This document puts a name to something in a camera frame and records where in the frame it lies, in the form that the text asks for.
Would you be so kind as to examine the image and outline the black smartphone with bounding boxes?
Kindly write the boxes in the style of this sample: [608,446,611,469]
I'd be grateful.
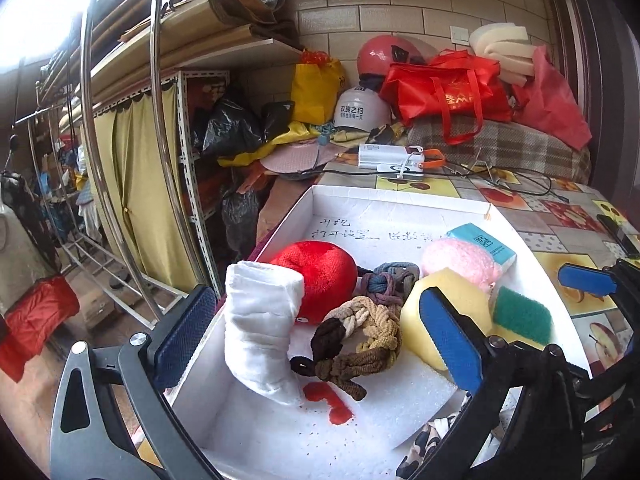
[596,214,640,260]

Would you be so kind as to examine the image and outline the yellow sponge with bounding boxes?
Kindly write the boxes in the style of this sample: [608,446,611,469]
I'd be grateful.
[399,267,493,371]

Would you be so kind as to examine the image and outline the black plastic bag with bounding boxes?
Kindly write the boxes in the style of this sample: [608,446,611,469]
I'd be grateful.
[200,87,296,161]

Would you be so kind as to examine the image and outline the grey purple braided rope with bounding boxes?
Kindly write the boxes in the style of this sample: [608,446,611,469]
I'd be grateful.
[357,261,421,307]

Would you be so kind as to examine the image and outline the yellow curtain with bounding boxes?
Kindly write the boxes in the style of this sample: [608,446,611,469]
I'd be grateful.
[92,85,206,291]

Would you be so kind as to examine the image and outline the brown braided rope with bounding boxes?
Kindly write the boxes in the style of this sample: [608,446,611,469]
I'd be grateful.
[290,296,403,402]

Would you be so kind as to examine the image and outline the green scouring sponge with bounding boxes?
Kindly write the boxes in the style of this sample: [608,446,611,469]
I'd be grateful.
[491,286,553,346]

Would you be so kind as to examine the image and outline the white box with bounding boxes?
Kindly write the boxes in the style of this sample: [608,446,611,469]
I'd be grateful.
[165,184,598,480]

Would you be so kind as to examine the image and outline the pink fluffy ball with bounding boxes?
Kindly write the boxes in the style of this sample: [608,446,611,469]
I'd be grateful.
[421,239,503,291]

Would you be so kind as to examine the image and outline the red cloth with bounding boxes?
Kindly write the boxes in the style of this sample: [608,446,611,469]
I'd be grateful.
[0,275,81,383]

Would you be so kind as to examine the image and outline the orange handled scissors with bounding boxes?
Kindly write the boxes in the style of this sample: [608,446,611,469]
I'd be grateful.
[417,149,447,171]

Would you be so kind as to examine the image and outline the metal clothes rack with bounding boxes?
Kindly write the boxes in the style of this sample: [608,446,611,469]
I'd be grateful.
[12,0,221,331]

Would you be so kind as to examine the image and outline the metal wire hanger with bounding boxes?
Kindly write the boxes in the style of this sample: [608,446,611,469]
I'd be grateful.
[442,147,508,186]

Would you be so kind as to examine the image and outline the teal tissue pack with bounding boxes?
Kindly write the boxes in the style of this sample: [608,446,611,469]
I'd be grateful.
[446,222,518,273]

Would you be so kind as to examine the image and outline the white rolled towel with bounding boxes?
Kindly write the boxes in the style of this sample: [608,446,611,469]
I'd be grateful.
[222,260,307,407]

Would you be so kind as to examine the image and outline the pink-red plastic bag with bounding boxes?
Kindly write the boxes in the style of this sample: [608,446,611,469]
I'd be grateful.
[512,45,593,151]

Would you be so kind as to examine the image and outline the plaid blanket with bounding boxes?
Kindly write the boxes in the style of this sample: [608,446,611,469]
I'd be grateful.
[405,117,593,186]

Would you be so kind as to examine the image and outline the red helmet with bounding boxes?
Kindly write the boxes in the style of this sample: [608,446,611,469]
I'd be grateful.
[356,34,441,81]

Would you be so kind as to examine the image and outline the white helmet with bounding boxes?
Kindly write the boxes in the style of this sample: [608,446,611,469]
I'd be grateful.
[332,86,393,132]

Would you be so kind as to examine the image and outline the red plush toy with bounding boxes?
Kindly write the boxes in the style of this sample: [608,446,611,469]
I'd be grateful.
[269,240,360,323]

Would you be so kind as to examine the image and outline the pink sun hat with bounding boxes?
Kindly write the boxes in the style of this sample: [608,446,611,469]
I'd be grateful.
[259,140,333,176]

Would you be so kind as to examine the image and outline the stack of white foam sheets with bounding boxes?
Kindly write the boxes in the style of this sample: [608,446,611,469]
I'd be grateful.
[469,22,538,86]

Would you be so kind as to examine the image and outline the black cable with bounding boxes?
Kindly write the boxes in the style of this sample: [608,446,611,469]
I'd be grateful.
[320,164,571,207]

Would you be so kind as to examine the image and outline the yellow bag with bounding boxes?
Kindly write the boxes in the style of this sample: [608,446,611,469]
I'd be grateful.
[290,49,348,126]

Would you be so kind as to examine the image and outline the white metal shelf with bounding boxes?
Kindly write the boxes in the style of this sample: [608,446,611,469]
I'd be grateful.
[150,40,306,301]

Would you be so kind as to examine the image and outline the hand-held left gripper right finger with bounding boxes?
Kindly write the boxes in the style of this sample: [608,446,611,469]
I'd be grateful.
[419,287,586,480]

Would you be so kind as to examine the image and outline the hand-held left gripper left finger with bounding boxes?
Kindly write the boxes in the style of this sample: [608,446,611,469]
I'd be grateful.
[50,284,218,480]

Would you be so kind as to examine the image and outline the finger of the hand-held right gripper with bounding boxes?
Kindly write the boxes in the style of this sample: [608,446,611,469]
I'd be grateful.
[557,259,640,307]

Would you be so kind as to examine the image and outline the white power bank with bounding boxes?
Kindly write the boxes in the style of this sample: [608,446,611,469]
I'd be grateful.
[357,143,426,173]

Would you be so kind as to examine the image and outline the red tote bag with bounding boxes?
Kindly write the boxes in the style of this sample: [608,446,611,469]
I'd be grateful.
[379,50,513,146]

